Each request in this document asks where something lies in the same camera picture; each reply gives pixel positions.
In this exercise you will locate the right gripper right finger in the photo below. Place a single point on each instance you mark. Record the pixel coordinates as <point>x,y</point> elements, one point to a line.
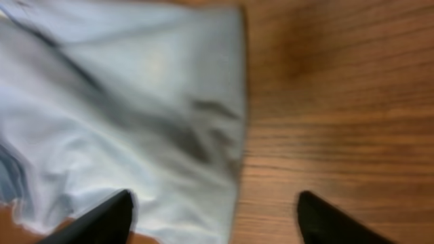
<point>322,223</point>

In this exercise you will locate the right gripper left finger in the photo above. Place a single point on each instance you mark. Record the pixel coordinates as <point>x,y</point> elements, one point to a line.
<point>108,223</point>

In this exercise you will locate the light blue printed t-shirt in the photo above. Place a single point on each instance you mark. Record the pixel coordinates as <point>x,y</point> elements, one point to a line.
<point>101,96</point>

